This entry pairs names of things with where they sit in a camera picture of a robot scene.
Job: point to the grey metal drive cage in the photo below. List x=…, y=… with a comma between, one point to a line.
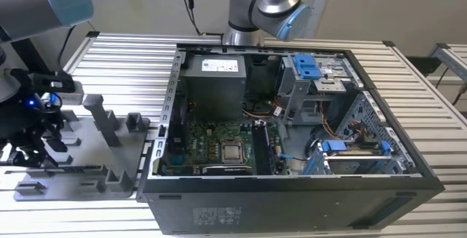
x=328, y=84

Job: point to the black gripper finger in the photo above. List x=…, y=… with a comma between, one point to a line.
x=35, y=153
x=52, y=131

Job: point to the grey plastic parts rack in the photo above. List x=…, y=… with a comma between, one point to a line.
x=110, y=167

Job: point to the black CPU socket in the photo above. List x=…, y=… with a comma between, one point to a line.
x=231, y=141

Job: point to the blue disk carrier with disk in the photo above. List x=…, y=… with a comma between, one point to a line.
x=334, y=145

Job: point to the silver CPU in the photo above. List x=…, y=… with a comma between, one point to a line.
x=232, y=153

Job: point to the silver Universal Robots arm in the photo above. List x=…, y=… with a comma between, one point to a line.
x=32, y=0

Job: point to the black table corner cap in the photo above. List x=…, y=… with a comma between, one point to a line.
x=92, y=34
x=388, y=44

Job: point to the black RAM slot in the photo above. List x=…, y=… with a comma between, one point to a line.
x=258, y=150

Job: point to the blue disk carrier clip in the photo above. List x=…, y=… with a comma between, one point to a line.
x=304, y=65

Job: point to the grey power supply unit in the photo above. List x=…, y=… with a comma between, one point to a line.
x=211, y=95

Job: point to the black open PC case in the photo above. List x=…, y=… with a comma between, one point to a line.
x=255, y=208

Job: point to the black RAM stick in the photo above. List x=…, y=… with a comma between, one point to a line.
x=271, y=153
x=80, y=167

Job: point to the green motherboard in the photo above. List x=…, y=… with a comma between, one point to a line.
x=204, y=139

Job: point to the black graphics card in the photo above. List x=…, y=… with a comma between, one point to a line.
x=226, y=169

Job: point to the metal slat side table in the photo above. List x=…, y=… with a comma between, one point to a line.
x=453, y=57

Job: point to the black box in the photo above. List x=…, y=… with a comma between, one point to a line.
x=423, y=65

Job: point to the black slanted stand pole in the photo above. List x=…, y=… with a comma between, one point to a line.
x=32, y=54

